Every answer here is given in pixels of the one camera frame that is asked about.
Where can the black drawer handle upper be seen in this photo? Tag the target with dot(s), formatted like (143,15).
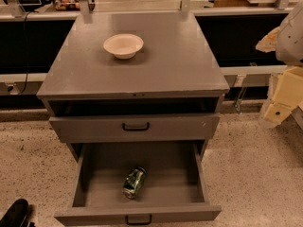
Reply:
(142,127)

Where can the black shoe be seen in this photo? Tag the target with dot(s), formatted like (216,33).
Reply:
(17,215)

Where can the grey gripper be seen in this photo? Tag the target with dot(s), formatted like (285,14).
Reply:
(292,43)

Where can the black drawer handle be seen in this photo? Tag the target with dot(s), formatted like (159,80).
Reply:
(138,220)
(142,127)

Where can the open grey drawer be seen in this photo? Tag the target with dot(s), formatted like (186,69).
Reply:
(173,191)

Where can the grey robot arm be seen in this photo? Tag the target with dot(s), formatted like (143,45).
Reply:
(287,41)

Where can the green soda can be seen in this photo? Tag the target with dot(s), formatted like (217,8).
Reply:
(134,182)

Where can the closed grey drawer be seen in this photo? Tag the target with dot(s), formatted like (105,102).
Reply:
(163,127)

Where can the grey drawer cabinet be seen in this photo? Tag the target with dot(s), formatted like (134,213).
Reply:
(174,72)

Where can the white bowl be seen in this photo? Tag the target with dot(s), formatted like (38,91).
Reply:
(123,46)

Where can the black drawer handle lower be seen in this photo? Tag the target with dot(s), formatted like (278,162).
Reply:
(138,220)

